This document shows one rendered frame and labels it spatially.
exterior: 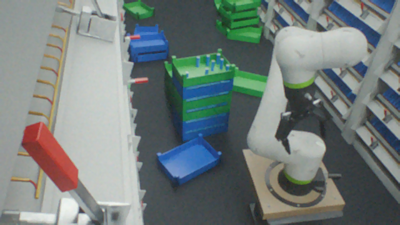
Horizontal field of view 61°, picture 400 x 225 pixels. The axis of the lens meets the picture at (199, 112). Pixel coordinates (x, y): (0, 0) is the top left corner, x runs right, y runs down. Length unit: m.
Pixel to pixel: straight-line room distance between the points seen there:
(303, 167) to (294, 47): 0.55
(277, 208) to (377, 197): 0.78
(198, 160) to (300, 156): 0.79
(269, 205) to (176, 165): 0.70
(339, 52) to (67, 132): 0.80
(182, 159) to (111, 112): 1.67
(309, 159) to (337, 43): 0.51
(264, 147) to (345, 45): 0.54
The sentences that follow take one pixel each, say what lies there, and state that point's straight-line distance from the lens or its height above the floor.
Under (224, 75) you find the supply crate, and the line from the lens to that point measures 1.88.
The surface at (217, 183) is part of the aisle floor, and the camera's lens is 1.87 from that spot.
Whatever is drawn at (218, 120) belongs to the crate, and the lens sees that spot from 2.06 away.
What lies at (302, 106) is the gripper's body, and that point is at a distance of 1.07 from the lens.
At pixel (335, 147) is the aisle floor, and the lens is 2.25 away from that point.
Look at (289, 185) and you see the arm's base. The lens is 1.47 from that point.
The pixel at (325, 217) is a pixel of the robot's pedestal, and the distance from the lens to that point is 1.51.
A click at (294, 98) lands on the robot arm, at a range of 1.05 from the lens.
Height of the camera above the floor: 1.44
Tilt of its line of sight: 39 degrees down
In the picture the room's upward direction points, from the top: 3 degrees clockwise
